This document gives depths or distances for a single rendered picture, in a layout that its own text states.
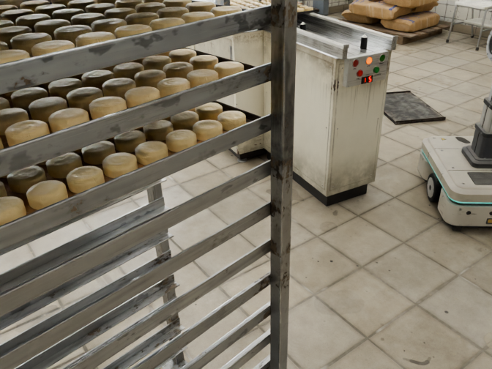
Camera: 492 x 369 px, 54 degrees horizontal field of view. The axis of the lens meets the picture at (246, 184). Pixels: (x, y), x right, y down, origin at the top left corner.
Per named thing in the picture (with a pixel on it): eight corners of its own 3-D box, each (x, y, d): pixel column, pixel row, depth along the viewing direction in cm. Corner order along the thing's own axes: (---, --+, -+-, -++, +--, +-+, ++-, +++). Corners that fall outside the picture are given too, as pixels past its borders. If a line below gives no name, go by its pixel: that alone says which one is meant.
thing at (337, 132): (263, 159, 318) (261, 19, 273) (306, 148, 332) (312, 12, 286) (325, 211, 264) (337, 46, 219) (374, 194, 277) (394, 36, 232)
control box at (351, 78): (342, 86, 231) (344, 56, 224) (381, 77, 240) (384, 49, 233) (346, 88, 228) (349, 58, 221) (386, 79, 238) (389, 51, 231)
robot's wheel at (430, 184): (424, 183, 278) (434, 183, 278) (428, 207, 270) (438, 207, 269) (431, 167, 265) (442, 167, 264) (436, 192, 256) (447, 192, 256)
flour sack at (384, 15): (345, 13, 600) (345, -2, 591) (366, 9, 623) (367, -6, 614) (394, 22, 552) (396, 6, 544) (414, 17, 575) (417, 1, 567)
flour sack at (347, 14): (365, 25, 592) (366, 13, 584) (340, 20, 620) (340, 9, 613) (401, 17, 629) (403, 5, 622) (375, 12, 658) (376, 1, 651)
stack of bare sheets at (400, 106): (365, 97, 413) (366, 94, 411) (410, 94, 418) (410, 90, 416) (394, 124, 362) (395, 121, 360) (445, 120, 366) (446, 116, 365)
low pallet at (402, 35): (332, 29, 630) (332, 20, 624) (371, 20, 672) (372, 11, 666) (409, 46, 548) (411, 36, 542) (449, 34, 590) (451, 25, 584)
